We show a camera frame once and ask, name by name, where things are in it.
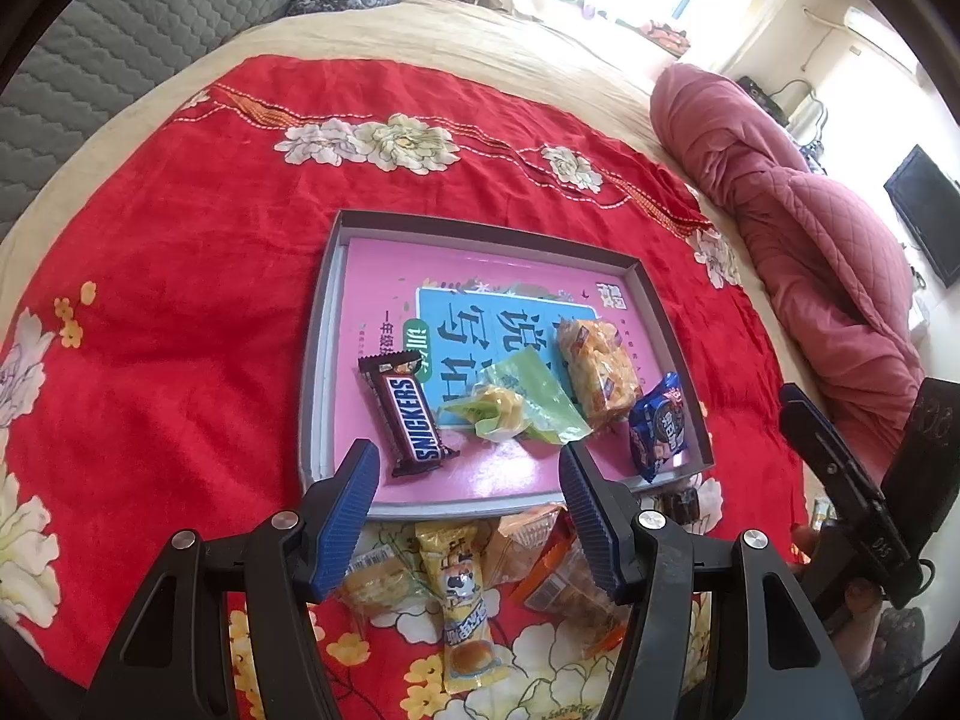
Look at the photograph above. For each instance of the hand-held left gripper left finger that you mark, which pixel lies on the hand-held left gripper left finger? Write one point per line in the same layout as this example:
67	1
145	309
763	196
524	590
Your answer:
345	517

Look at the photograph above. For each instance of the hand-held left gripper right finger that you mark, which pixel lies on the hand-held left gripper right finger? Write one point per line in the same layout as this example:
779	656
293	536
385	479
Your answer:
589	525

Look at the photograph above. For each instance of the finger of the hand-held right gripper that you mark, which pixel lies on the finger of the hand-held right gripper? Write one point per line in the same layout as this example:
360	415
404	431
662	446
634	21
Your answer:
825	450

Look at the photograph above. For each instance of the clear cake packet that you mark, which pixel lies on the clear cake packet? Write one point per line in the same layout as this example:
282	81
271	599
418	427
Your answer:
379	577

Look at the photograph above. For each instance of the clear packet with orange edge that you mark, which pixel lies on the clear packet with orange edge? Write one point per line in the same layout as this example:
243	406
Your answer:
547	585

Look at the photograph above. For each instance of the small dark brown packet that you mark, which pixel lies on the small dark brown packet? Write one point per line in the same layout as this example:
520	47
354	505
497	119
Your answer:
679	506

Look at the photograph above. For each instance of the brown chocolate bar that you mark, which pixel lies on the brown chocolate bar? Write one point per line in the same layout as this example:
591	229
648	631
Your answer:
409	420

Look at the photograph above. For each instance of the blue cookie packet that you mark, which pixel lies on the blue cookie packet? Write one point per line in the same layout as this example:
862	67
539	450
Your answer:
660	427

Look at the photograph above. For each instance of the grey cardboard box tray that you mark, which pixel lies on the grey cardboard box tray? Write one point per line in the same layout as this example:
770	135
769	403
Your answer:
315	390

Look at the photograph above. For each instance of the yellow milk snack packet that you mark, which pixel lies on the yellow milk snack packet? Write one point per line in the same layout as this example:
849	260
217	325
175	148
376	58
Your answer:
457	600

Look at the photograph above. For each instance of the green snack packet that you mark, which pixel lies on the green snack packet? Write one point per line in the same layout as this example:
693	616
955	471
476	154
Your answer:
525	397

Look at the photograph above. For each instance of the orange cracker packet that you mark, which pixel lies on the orange cracker packet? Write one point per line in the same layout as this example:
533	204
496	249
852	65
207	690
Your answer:
600	375

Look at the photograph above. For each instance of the person's right hand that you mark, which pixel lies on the person's right hand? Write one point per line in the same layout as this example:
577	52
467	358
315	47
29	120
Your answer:
861	630

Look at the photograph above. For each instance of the small yellow snack packet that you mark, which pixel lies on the small yellow snack packet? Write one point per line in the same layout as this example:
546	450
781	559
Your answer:
823	516

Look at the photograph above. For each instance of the pink quilt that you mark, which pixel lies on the pink quilt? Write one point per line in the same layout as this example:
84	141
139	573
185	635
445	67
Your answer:
810	255

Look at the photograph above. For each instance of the pink book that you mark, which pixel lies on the pink book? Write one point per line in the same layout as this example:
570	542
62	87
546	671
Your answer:
495	292

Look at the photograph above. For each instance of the black television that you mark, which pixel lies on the black television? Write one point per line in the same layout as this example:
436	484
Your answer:
926	210

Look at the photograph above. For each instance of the red floral blanket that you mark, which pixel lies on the red floral blanket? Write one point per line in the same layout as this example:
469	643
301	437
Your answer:
187	277

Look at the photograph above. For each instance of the black box device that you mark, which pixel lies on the black box device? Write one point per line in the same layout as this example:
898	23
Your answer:
761	97

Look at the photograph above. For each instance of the white air conditioner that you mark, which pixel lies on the white air conditioner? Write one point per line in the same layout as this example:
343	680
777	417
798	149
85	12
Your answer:
881	37

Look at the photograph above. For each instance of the beige bed sheet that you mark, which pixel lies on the beige bed sheet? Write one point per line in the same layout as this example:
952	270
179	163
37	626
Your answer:
450	37

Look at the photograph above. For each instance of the grey quilted headboard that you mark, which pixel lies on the grey quilted headboard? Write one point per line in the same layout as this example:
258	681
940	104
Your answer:
150	30

